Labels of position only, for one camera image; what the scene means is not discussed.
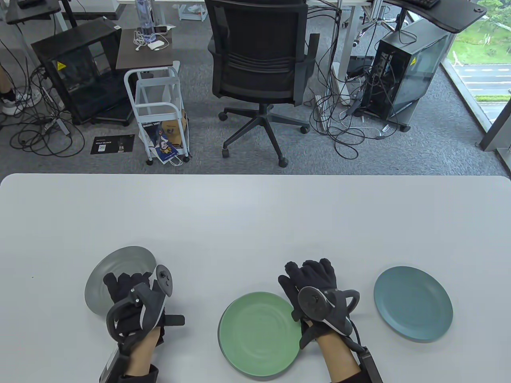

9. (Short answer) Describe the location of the person's left hand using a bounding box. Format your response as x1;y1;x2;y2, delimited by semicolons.
103;272;165;348

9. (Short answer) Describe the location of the person's right hand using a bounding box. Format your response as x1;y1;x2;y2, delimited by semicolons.
278;259;338;322

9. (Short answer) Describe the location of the green plate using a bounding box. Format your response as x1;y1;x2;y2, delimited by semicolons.
218;292;303;377

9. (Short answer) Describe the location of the blue plate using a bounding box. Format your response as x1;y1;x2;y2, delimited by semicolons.
374;266;454;343

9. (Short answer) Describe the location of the person's right forearm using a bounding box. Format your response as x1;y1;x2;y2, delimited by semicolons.
315;329;362;383

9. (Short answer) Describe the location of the person's left forearm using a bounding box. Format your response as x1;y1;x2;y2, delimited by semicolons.
120;331;160;383

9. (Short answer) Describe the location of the black labelled electronics box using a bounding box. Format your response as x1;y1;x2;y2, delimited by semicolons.
99;347;130;383
357;346;384;383

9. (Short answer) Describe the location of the black printed card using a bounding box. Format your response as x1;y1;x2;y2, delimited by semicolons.
90;136;135;155

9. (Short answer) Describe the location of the blue printed bag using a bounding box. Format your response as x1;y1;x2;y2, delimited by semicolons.
140;120;178;164

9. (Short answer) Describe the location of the brown paper bag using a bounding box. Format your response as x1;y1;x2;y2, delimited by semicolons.
162;114;188;148

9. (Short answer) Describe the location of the black glass computer case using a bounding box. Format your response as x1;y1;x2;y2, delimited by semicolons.
31;17;134;126

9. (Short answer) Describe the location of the brown side table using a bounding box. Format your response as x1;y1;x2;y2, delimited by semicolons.
116;28;180;72

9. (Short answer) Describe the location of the black grey computer tower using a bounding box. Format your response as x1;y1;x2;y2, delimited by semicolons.
361;18;456;132

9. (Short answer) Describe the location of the black mesh office chair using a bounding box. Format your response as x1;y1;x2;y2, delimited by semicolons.
204;0;321;168

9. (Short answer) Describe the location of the clear water bottle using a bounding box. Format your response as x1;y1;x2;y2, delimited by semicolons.
135;0;155;42

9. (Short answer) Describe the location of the black tripod pole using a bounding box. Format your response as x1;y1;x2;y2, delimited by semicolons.
60;0;78;28

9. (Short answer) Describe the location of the black curved standing desk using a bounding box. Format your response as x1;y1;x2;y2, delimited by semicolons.
381;0;488;34

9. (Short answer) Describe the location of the black floor cable bundle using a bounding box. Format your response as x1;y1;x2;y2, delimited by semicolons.
311;60;400;160
0;64;86;158

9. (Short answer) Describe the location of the white wire cart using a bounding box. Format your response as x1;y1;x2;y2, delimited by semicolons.
124;66;191;166

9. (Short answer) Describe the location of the dark window frame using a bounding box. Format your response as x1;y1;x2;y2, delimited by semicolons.
475;108;511;152

